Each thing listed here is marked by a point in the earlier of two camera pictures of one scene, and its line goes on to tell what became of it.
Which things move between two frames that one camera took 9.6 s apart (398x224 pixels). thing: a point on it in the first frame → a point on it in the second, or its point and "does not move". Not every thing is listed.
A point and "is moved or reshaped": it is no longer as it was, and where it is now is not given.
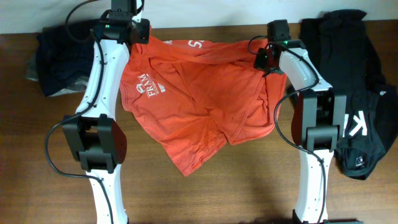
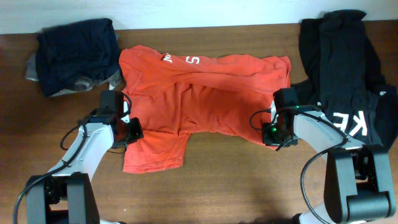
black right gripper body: [262, 61] → [272, 135]
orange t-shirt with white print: [199, 96] is moved or reshaped
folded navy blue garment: [64, 54] does not move
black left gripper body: [143, 30] → [133, 130]
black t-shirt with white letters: [337, 41] does not move
